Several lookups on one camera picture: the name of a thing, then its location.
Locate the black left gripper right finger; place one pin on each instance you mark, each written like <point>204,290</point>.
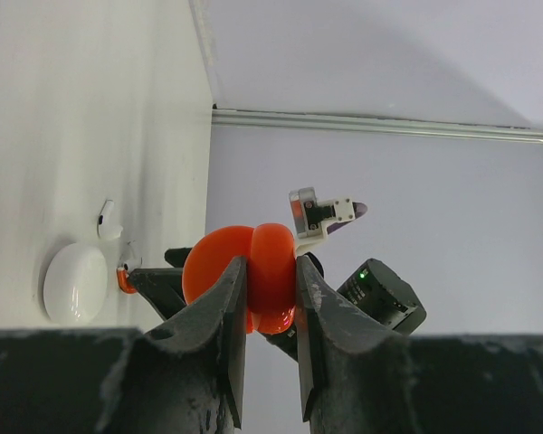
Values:
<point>357,376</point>

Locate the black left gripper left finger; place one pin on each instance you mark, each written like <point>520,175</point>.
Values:
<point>183,376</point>

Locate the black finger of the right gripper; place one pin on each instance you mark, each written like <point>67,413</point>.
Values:
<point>176,257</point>
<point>161,288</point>

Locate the orange earbud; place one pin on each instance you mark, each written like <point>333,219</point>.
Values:
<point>123,281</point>

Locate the orange round charging case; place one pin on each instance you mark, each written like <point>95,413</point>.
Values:
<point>271,271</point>

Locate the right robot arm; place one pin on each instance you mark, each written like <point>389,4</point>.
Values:
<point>375,298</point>

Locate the white round charging case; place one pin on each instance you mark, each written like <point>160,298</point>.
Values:
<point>75,285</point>

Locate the white earbud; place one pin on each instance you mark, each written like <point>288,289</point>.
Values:
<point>131,263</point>
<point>106,230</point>

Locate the aluminium frame rail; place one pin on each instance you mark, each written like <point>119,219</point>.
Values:
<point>397,127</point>

